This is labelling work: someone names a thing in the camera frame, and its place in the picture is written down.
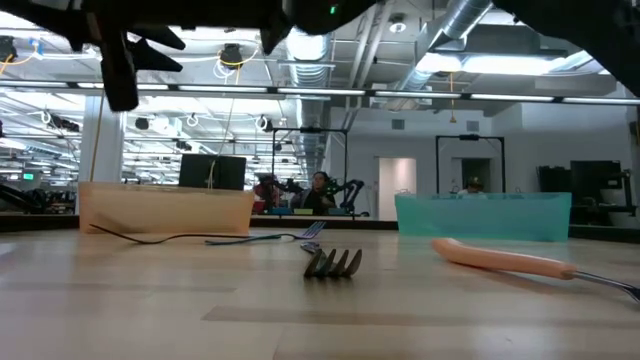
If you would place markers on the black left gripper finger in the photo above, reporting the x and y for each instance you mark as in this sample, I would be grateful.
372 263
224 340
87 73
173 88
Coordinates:
157 39
155 60

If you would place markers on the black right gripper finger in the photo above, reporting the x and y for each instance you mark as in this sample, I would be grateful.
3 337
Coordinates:
120 75

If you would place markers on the black metal fork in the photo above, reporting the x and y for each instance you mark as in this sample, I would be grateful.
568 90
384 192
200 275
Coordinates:
311 269
150 243

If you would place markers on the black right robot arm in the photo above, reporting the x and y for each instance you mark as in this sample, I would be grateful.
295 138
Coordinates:
600 35

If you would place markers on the black background robot arm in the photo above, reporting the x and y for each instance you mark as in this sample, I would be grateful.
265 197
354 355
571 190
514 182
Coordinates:
287 187
350 192

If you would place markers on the long ceiling light bar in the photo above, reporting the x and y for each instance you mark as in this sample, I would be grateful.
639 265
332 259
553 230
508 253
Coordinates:
225 89

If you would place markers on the white pillar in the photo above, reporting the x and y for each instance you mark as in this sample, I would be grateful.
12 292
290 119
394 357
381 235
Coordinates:
112 155

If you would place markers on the black monitor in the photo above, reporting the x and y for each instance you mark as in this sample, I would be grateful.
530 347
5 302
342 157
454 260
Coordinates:
212 172

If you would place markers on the green exit sign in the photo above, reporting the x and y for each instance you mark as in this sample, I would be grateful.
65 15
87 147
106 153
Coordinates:
28 176

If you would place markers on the orange translucent plastic bin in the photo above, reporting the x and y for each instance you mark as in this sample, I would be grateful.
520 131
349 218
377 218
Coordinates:
165 207

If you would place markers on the black curved background equipment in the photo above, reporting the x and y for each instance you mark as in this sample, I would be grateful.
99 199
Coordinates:
20 197

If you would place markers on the person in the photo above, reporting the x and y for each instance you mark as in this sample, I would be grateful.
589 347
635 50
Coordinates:
317 197
472 186

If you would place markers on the iridescent blue metal fork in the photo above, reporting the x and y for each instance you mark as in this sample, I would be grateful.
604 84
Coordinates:
314 230

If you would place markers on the teal translucent plastic bin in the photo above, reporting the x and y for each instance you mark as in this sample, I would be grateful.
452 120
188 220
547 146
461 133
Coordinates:
485 217

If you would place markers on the black equipment rack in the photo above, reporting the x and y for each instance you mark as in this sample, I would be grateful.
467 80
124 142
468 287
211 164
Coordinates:
595 185

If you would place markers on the silver ventilation duct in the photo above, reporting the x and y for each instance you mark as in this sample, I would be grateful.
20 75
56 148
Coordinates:
450 30
307 65

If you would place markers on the black frame stand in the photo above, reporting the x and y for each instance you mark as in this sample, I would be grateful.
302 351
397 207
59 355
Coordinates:
470 137
300 130

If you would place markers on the black metal table frame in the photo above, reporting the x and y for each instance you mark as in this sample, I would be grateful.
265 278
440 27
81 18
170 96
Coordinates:
350 222

